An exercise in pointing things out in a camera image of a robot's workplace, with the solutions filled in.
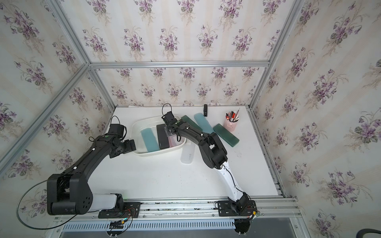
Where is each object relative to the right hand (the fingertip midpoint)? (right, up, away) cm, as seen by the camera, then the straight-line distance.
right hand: (175, 128), depth 100 cm
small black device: (+22, +14, +15) cm, 30 cm away
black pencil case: (-8, -7, -3) cm, 11 cm away
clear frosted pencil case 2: (+9, -16, -6) cm, 19 cm away
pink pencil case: (-1, -8, -4) cm, 9 cm away
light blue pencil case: (+20, +3, +7) cm, 21 cm away
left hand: (-27, -12, -14) cm, 32 cm away
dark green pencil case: (+10, +5, +6) cm, 12 cm away
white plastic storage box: (-25, +3, +4) cm, 25 cm away
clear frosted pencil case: (+5, -8, -7) cm, 12 cm away
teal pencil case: (-16, -9, -2) cm, 19 cm away
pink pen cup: (+39, +5, -1) cm, 39 cm away
